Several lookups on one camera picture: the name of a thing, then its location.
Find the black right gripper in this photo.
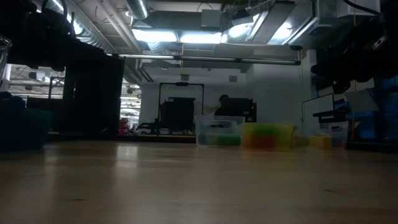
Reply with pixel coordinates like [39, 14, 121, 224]
[310, 51, 380, 95]

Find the green two-stud block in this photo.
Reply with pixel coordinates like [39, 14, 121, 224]
[253, 123, 282, 135]

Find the light green cylinder block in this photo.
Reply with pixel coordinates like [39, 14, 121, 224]
[206, 133, 220, 146]

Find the black shelf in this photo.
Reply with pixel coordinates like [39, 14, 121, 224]
[312, 107, 352, 125]

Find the white board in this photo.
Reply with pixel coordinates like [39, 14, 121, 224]
[300, 92, 336, 133]

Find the small clear plastic bin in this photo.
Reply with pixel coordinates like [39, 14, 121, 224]
[292, 120, 349, 149]
[195, 114, 246, 147]

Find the blue shelving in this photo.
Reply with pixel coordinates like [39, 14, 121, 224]
[348, 74, 398, 141]

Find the yellow plastic bin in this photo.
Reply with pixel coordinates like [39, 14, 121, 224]
[242, 122, 295, 152]

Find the white ceiling unit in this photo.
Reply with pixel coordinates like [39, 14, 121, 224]
[317, 0, 382, 29]

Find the black cabinet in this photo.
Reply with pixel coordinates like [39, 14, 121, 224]
[220, 97, 258, 123]

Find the person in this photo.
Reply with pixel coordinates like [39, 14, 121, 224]
[213, 94, 233, 117]

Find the long hanging light bar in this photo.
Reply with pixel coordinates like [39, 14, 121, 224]
[105, 53, 302, 67]

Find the grey junction box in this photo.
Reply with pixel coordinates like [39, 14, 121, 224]
[200, 9, 222, 29]

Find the ceiling light panel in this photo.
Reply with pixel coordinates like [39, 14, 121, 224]
[179, 32, 223, 45]
[132, 29, 178, 44]

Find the black partition board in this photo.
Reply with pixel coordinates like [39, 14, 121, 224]
[63, 54, 126, 139]

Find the blue plastic bin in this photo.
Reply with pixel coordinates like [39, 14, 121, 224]
[0, 91, 54, 151]

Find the large clear plastic bin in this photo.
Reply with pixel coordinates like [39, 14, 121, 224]
[0, 34, 13, 82]

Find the silver rectangular air duct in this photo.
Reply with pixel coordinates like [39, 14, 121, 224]
[222, 0, 320, 46]

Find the black frame station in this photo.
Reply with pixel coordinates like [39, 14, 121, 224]
[138, 82, 205, 135]

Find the silver round duct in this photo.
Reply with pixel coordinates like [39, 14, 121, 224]
[125, 0, 150, 21]

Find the silver ribbed duct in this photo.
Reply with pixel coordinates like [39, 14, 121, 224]
[46, 0, 137, 55]

